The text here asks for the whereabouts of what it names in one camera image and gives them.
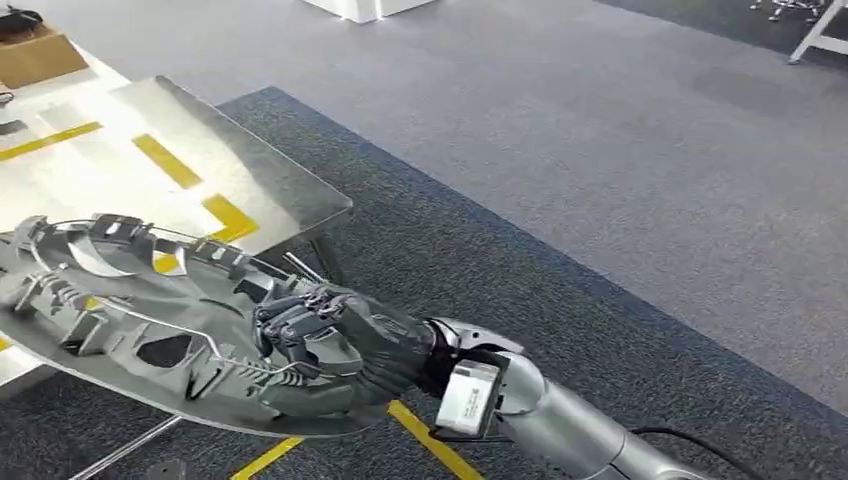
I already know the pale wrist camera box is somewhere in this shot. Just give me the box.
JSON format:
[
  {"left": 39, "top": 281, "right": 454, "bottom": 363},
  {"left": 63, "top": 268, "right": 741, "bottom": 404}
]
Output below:
[{"left": 434, "top": 360, "right": 502, "bottom": 439}]

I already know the black item on box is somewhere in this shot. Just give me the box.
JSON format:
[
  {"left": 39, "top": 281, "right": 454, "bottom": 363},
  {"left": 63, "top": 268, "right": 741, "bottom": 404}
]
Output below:
[{"left": 0, "top": 5, "right": 45, "bottom": 42}]

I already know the brown cardboard box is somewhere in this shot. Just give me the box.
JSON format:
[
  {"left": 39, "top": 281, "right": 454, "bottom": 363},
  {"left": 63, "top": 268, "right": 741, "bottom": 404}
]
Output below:
[{"left": 0, "top": 26, "right": 91, "bottom": 91}]

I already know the grey plastic wheel hubcap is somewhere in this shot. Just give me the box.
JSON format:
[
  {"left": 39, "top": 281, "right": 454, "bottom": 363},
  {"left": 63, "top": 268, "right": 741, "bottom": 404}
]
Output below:
[{"left": 0, "top": 213, "right": 393, "bottom": 440}]

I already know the yellow bench tape strip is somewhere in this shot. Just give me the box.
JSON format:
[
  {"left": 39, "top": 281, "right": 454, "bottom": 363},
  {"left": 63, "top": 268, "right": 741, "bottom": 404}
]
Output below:
[
  {"left": 131, "top": 133, "right": 260, "bottom": 275},
  {"left": 0, "top": 121, "right": 105, "bottom": 164}
]

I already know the steel work bench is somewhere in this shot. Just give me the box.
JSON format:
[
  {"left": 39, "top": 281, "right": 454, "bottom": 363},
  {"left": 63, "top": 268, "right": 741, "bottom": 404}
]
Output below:
[{"left": 0, "top": 74, "right": 354, "bottom": 480}]

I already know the white table leg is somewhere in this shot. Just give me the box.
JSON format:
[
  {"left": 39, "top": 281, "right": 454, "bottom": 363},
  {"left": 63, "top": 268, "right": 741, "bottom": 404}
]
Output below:
[{"left": 786, "top": 0, "right": 848, "bottom": 67}]

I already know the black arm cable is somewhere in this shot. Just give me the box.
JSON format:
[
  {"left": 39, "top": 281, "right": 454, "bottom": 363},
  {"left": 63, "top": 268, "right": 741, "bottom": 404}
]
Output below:
[{"left": 627, "top": 426, "right": 764, "bottom": 480}]

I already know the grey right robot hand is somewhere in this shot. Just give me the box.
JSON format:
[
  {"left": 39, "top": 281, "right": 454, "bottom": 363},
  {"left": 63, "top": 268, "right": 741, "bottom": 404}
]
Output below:
[{"left": 253, "top": 284, "right": 443, "bottom": 403}]

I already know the chair wheel base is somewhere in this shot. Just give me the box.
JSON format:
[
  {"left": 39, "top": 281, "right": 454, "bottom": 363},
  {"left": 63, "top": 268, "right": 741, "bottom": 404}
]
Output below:
[{"left": 748, "top": 0, "right": 829, "bottom": 25}]

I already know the white furniture base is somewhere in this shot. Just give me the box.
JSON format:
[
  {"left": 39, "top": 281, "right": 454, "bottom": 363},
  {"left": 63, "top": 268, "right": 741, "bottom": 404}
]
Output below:
[{"left": 301, "top": 0, "right": 440, "bottom": 25}]

